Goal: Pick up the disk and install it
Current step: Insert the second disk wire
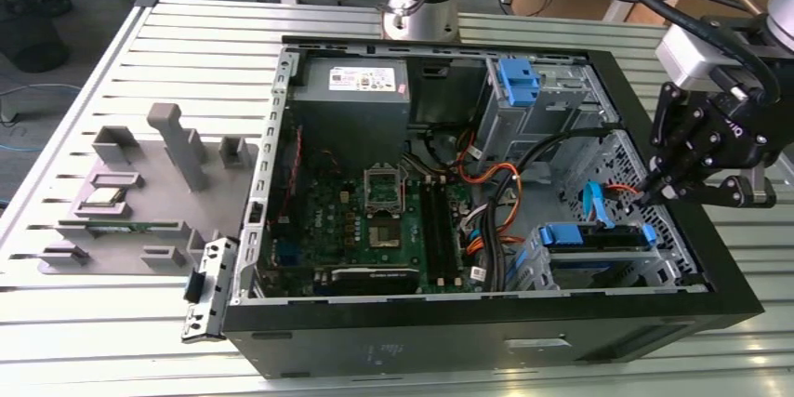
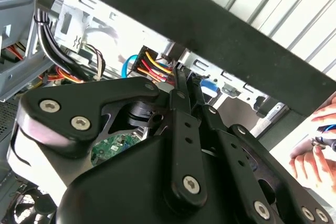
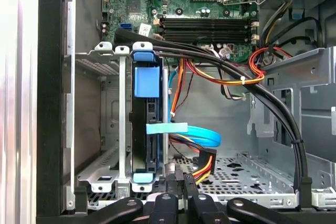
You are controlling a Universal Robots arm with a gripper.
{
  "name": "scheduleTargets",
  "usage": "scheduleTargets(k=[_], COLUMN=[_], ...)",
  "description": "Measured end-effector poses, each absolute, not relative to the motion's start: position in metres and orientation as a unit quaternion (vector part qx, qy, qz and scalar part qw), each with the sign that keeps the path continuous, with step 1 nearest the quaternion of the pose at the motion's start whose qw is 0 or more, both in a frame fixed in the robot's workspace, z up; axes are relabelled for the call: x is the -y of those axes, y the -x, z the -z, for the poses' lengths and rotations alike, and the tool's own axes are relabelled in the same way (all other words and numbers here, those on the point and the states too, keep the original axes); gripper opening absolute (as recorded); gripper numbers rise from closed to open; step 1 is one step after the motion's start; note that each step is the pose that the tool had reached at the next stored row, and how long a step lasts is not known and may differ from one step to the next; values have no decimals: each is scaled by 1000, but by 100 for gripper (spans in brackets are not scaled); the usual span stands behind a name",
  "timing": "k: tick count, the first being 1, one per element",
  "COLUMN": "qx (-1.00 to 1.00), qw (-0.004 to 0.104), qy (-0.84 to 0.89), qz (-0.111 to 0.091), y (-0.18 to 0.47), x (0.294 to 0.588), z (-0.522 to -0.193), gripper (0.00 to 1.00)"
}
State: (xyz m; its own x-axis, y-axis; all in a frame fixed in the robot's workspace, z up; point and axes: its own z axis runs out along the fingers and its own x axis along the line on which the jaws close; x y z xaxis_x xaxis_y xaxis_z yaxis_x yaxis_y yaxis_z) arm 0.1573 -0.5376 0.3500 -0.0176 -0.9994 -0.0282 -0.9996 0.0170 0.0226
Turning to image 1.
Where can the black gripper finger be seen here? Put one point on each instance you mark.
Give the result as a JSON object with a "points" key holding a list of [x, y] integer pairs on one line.
{"points": [[673, 136], [727, 190]]}

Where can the hard disk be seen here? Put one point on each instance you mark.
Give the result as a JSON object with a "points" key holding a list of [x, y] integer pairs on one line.
{"points": [[612, 235]]}

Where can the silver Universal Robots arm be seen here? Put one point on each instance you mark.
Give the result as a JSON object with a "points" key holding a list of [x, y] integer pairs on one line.
{"points": [[422, 20]]}

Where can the metal disk bay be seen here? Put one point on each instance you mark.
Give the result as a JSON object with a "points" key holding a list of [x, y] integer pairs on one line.
{"points": [[621, 255]]}

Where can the metal drive cage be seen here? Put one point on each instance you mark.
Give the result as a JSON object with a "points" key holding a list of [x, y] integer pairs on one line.
{"points": [[552, 109]]}

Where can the blue plastic drive latch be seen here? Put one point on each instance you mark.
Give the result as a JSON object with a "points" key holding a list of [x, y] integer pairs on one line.
{"points": [[516, 83]]}

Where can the black RAM slot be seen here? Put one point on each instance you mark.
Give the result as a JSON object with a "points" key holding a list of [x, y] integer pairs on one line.
{"points": [[430, 229], [446, 234]]}

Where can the CPU socket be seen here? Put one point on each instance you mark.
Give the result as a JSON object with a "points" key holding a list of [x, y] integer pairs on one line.
{"points": [[385, 235]]}

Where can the grey power supply unit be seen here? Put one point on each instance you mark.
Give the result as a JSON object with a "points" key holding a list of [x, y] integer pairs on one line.
{"points": [[354, 123]]}

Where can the black graphics card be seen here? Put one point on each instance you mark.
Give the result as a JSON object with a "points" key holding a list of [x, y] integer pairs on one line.
{"points": [[373, 278]]}

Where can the green motherboard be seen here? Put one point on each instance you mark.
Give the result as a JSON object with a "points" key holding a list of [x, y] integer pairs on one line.
{"points": [[336, 225]]}

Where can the black open PC case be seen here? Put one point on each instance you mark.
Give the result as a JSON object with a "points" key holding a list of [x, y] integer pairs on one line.
{"points": [[434, 346]]}

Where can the grey parts rack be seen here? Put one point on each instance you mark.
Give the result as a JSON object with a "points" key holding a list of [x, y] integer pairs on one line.
{"points": [[162, 225]]}

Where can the green RAM stick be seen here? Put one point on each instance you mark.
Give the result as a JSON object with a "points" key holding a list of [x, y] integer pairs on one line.
{"points": [[118, 228]]}

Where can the silver CPU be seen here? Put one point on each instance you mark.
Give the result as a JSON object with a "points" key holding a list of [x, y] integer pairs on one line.
{"points": [[106, 195]]}

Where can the black mesh waste bin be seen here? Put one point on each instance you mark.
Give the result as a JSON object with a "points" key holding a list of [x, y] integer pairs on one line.
{"points": [[38, 39]]}

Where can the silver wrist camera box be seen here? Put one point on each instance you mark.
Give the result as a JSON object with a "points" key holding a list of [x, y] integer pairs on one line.
{"points": [[683, 60]]}

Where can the metal card retention bracket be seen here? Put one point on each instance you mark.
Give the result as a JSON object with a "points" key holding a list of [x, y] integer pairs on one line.
{"points": [[214, 276]]}

